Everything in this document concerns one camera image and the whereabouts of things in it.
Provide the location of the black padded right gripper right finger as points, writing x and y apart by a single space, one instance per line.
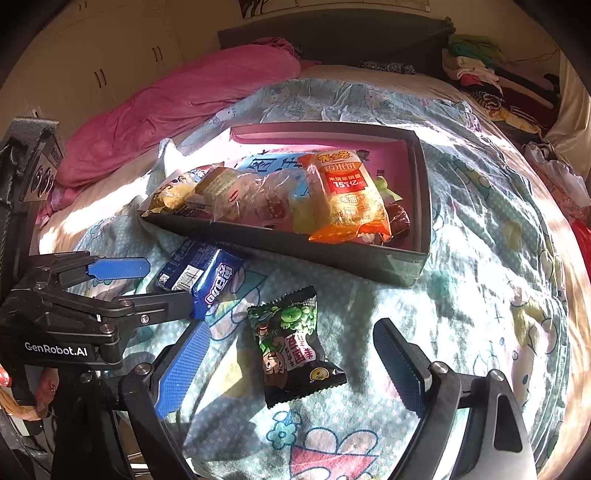
406 365

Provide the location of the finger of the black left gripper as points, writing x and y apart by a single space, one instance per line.
156 308

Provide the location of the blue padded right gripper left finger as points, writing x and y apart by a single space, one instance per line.
177 367

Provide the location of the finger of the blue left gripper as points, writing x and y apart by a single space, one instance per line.
106 269

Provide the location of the blue Oreo cookie packet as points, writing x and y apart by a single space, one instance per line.
202 269

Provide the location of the yellow cartoon snack packet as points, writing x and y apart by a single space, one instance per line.
170 196

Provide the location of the yellow-green cake packet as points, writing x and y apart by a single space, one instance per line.
215 185

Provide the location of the dark red date snack packet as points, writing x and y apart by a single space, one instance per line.
400 223

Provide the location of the orange rice cracker snack bag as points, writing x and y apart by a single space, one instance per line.
346 201

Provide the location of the left hand red nails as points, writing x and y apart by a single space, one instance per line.
27 394

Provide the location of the black green pea snack packet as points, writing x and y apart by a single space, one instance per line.
293 360

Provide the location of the clear brown pastry packet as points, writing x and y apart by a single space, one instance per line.
228 209

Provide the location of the clear red candy packet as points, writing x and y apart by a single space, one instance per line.
266 205

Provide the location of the pink quilt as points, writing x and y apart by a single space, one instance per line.
174 104

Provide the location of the green yellow snack packet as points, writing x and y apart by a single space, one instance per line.
303 213

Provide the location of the red plastic bag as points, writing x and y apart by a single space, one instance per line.
583 236

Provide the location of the cream wardrobe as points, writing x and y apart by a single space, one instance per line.
91 58

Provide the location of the dark cardboard box tray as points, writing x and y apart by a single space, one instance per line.
401 159

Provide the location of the pink floral cloth bag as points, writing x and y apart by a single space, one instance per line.
567 189

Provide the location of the cream curtain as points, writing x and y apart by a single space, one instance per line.
570 134

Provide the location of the pile of folded clothes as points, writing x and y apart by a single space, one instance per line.
511 93

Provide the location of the dark headboard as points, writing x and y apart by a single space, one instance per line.
353 36

